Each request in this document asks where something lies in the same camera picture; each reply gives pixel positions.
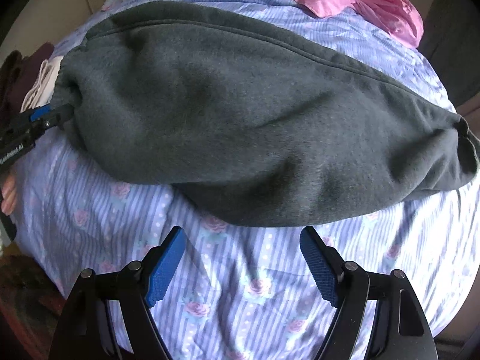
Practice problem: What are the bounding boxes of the folded white cloth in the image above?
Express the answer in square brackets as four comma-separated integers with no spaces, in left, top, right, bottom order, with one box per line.
[20,56,65,112]

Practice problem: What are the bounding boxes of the grey pants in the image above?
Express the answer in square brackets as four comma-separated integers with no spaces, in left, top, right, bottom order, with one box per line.
[50,1,480,227]

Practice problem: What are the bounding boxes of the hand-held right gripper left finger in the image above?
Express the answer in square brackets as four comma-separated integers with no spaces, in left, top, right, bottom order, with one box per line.
[49,226,188,360]

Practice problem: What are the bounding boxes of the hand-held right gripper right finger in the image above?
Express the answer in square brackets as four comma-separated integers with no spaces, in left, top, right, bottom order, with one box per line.
[299,226,439,360]

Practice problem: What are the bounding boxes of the folded maroon cloth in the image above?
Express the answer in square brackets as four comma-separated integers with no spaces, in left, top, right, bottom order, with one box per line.
[0,43,57,115]

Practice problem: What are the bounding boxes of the bed with lavender sheet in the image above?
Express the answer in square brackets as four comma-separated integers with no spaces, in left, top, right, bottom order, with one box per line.
[7,0,480,360]

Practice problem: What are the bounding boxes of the person's left hand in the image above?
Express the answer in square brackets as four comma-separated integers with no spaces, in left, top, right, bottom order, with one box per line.
[0,172,18,216]

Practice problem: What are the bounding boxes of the bright pink cloth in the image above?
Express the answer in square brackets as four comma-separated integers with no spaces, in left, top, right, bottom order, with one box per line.
[354,0,425,49]

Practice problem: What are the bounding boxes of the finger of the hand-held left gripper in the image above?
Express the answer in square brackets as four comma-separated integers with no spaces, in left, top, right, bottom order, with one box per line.
[17,104,74,123]
[0,117,65,140]

